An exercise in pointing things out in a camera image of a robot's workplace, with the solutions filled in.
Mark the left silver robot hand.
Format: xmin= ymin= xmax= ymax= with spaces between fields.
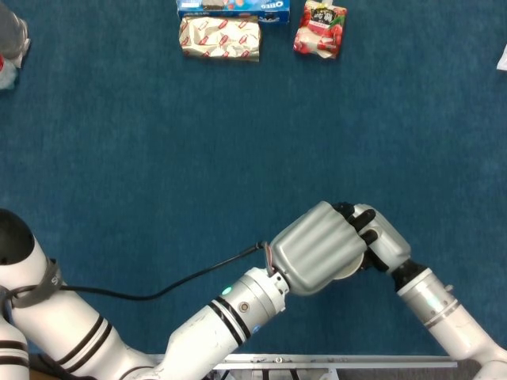
xmin=269 ymin=200 xmax=368 ymax=297

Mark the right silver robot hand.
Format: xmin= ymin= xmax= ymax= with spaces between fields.
xmin=331 ymin=201 xmax=413 ymax=275

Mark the blue felt table mat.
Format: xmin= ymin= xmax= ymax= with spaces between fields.
xmin=0 ymin=0 xmax=507 ymax=357

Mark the red fruit jelly pouch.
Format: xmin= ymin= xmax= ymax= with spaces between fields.
xmin=292 ymin=0 xmax=349 ymax=61

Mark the gold red-printed snack pack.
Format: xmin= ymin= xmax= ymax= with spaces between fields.
xmin=178 ymin=14 xmax=263 ymax=63

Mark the blue Oreo cookie box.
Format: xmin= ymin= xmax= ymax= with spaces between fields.
xmin=177 ymin=0 xmax=292 ymax=25

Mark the red-label clear plastic bottle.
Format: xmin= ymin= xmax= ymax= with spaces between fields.
xmin=0 ymin=54 xmax=19 ymax=93

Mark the clear grey plastic bag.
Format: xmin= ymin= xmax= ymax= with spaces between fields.
xmin=0 ymin=0 xmax=32 ymax=67

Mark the aluminium table edge rail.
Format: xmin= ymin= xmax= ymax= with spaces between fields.
xmin=152 ymin=353 xmax=459 ymax=380

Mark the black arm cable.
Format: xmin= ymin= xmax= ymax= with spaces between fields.
xmin=59 ymin=241 xmax=275 ymax=302

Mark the grey cable strap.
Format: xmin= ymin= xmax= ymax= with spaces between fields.
xmin=0 ymin=259 xmax=65 ymax=310

